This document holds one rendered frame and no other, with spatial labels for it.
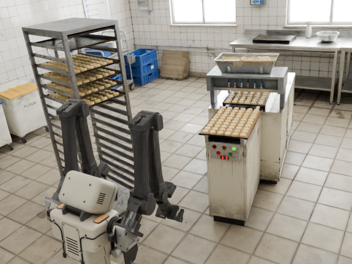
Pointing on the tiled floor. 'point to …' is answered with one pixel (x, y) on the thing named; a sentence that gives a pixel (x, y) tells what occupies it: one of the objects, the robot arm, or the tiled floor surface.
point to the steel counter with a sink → (320, 84)
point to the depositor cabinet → (271, 131)
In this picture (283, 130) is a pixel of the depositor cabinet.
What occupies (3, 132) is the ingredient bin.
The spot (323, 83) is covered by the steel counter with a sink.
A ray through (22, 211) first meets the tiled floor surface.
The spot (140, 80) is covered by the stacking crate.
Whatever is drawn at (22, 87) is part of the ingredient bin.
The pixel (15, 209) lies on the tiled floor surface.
